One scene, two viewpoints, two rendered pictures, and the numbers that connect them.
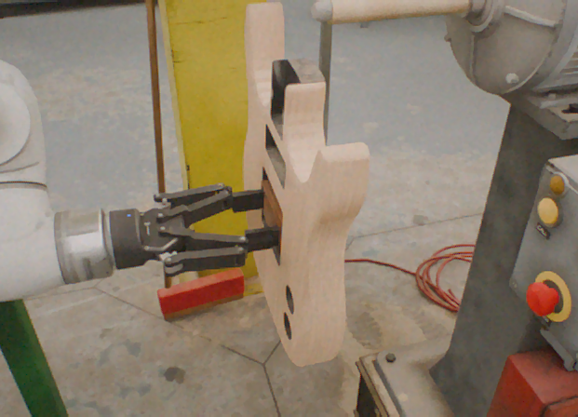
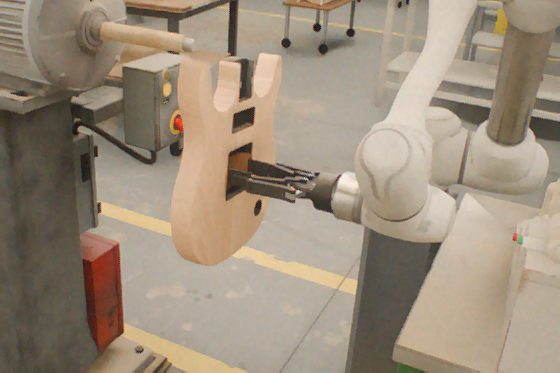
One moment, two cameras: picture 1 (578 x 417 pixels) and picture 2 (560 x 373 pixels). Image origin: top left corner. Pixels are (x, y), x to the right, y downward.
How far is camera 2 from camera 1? 1.63 m
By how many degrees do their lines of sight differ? 109
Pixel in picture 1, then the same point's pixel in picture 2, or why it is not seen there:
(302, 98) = (246, 66)
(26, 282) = not seen: hidden behind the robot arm
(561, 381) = (94, 241)
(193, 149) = not seen: outside the picture
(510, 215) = (42, 194)
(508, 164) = (25, 166)
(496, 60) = (108, 56)
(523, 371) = (100, 253)
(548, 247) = (169, 105)
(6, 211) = not seen: hidden behind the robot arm
